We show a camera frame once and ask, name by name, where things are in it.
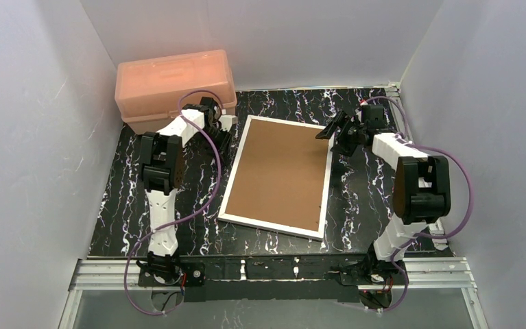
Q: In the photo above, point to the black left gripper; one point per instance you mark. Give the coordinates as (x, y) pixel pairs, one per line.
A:
(221, 134)

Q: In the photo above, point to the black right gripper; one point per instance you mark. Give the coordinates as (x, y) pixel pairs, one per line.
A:
(345, 133)

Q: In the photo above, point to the brown backing board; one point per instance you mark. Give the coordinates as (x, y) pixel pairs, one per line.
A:
(276, 177)

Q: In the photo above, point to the white picture frame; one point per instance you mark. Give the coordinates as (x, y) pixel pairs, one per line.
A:
(231, 181)

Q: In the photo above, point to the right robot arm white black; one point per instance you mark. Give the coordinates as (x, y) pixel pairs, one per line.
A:
(377, 250)

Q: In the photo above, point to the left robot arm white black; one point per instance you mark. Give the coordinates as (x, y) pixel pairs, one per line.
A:
(162, 172)

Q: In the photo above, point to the pink plastic storage box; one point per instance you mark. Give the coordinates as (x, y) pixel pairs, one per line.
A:
(147, 91)

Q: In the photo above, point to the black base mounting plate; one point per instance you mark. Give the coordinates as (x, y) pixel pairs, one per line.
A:
(340, 277)

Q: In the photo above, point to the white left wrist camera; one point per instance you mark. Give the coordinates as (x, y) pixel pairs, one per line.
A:
(227, 122)

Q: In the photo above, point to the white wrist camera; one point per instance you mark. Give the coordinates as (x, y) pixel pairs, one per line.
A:
(227, 122)
(364, 111)

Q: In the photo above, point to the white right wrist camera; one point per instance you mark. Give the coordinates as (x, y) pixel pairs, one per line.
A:
(364, 111)

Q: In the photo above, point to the aluminium front rail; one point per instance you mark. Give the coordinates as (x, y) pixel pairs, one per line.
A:
(103, 294)

